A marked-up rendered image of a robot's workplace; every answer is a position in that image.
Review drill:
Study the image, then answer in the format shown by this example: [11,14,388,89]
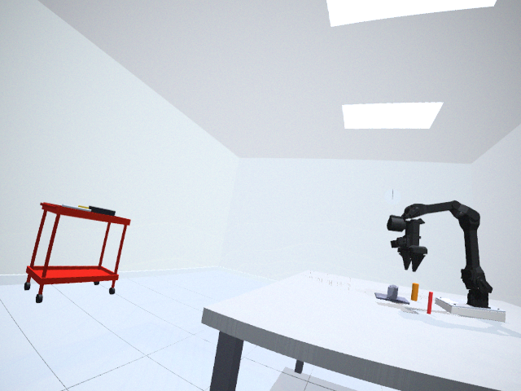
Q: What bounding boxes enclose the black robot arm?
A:
[387,200,493,309]

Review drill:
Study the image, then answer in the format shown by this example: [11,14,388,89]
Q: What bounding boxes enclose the orange cylinder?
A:
[411,283,419,301]

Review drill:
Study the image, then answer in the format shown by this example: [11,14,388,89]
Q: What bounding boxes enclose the red peg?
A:
[427,292,433,314]

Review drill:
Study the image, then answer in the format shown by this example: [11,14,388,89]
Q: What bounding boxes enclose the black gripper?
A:
[397,233,427,272]

